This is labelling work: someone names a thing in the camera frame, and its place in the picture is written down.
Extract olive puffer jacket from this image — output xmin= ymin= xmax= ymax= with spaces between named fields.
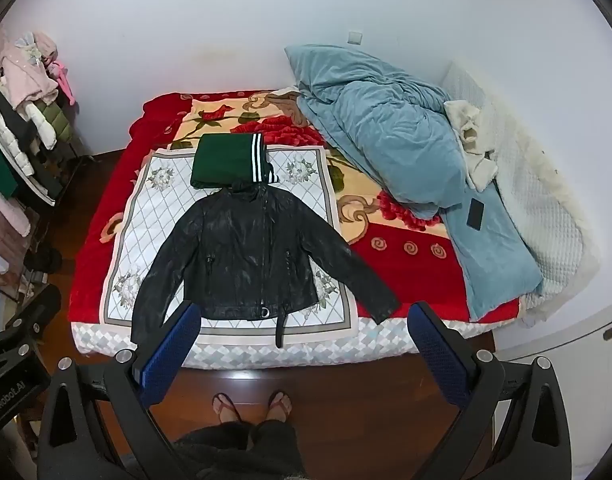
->
xmin=30 ymin=100 xmax=75 ymax=142

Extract white floral quilted mat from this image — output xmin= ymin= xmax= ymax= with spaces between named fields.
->
xmin=100 ymin=146 xmax=359 ymax=345

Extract person's right foot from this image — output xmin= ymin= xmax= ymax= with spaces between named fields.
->
xmin=267 ymin=391 xmax=293 ymax=423

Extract black phone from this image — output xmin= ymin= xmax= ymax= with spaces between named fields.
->
xmin=465 ymin=198 xmax=488 ymax=231

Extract light blue duvet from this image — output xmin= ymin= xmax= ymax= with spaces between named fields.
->
xmin=285 ymin=44 xmax=545 ymax=321

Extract person's dark fleece clothing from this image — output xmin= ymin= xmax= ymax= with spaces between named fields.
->
xmin=175 ymin=419 xmax=308 ymax=480

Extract white checkered bed sheet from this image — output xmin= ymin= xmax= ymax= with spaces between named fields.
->
xmin=70 ymin=319 xmax=493 ymax=370

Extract pink fuzzy garment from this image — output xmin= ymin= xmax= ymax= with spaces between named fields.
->
xmin=0 ymin=180 xmax=31 ymax=237

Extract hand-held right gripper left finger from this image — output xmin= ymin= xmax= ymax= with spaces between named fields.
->
xmin=38 ymin=300 xmax=202 ymax=480

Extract person's left foot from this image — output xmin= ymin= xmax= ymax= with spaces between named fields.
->
xmin=212 ymin=393 xmax=243 ymax=425

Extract red floral blanket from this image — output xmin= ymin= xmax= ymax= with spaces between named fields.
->
xmin=68 ymin=89 xmax=524 ymax=328

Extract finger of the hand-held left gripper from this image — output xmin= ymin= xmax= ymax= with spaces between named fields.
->
xmin=1 ymin=284 xmax=63 ymax=340

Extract person's foot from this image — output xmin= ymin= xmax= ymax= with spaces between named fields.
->
xmin=212 ymin=393 xmax=243 ymax=425
xmin=267 ymin=391 xmax=293 ymax=423

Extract black leather jacket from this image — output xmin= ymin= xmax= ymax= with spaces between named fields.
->
xmin=130 ymin=180 xmax=402 ymax=350

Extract pale pink garment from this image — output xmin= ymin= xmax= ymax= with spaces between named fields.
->
xmin=0 ymin=32 xmax=62 ymax=108

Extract white puffer jacket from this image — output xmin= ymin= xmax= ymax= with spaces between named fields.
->
xmin=0 ymin=91 xmax=57 ymax=176

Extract white quilted bedspread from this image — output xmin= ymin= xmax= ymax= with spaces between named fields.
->
xmin=440 ymin=60 xmax=603 ymax=328

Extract cream white towel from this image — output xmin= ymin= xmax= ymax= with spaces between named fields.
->
xmin=443 ymin=100 xmax=500 ymax=192

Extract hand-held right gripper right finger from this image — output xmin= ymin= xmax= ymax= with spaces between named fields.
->
xmin=407 ymin=301 xmax=573 ymax=480

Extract black shoes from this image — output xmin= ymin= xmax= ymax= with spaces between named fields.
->
xmin=23 ymin=249 xmax=63 ymax=275

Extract bright pink garment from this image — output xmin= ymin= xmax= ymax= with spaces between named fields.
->
xmin=50 ymin=60 xmax=78 ymax=106

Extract green garment with white stripes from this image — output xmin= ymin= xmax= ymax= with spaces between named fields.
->
xmin=190 ymin=132 xmax=282 ymax=191

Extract metal clothes rack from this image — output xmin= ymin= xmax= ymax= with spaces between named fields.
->
xmin=0 ymin=67 xmax=94 ymax=306

